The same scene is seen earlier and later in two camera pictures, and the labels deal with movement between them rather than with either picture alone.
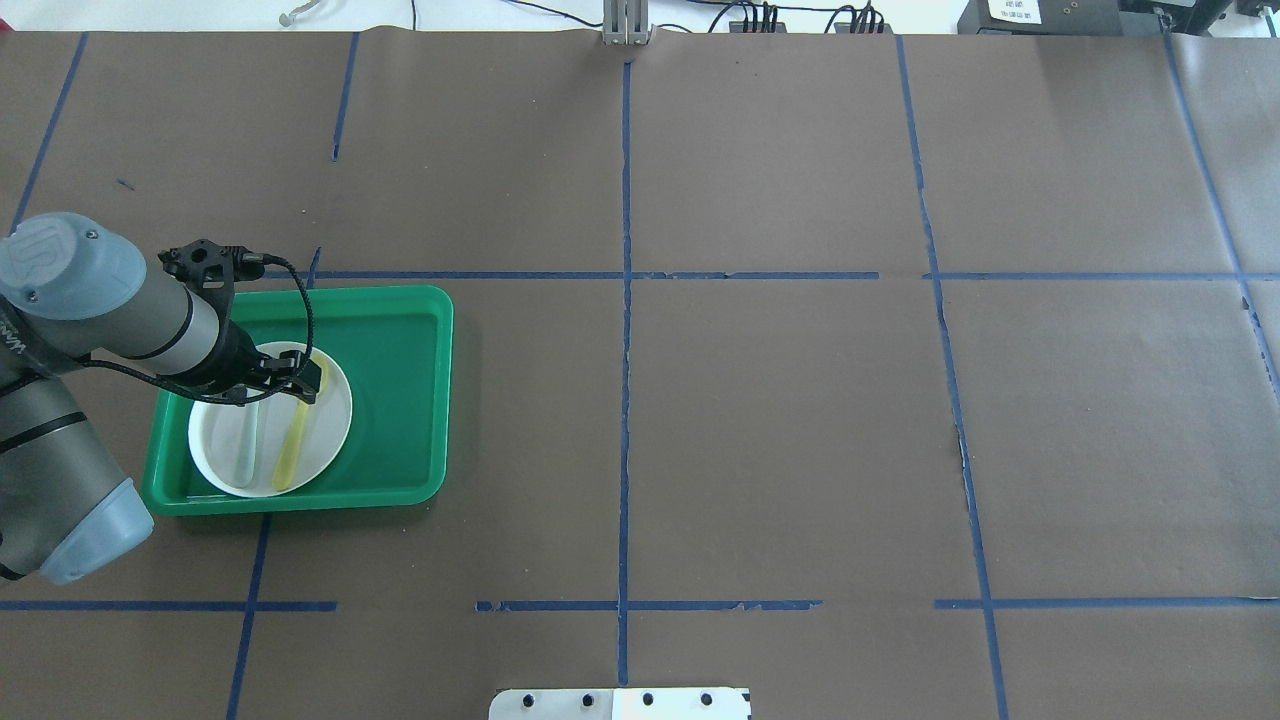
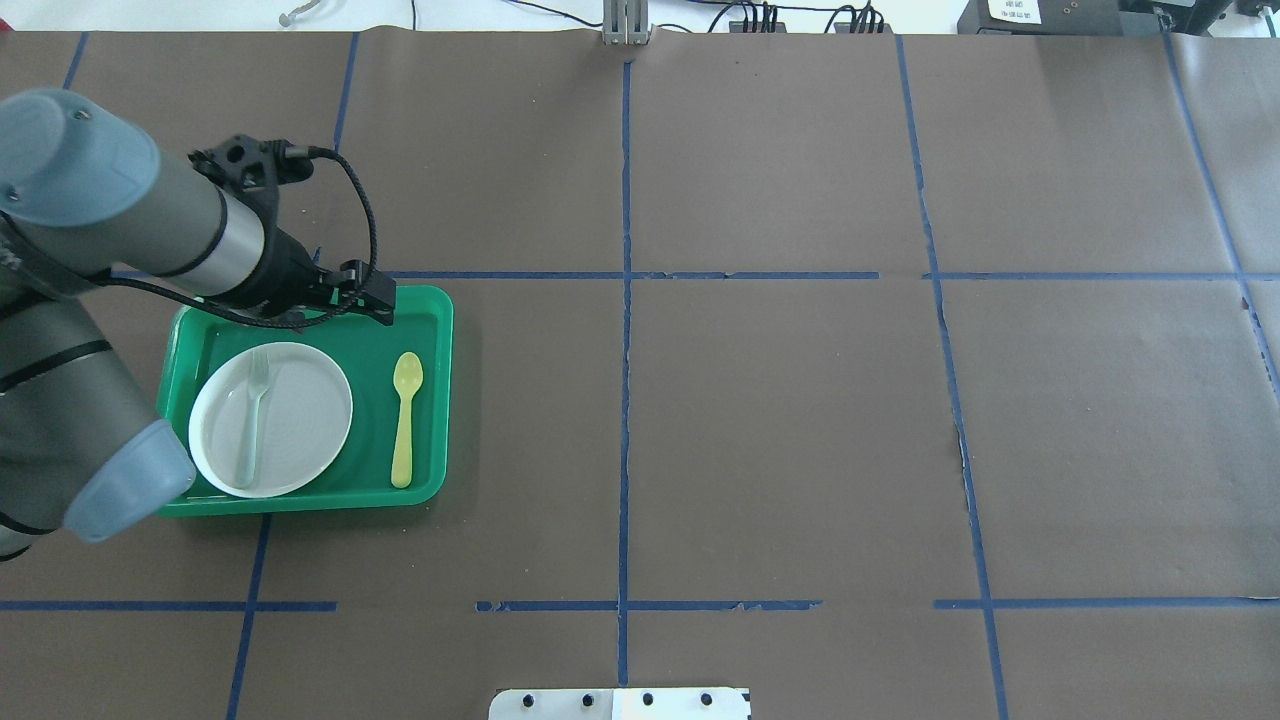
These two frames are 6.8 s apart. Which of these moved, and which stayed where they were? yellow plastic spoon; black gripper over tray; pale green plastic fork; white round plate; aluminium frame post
Moved: black gripper over tray; yellow plastic spoon
Stayed: pale green plastic fork; aluminium frame post; white round plate
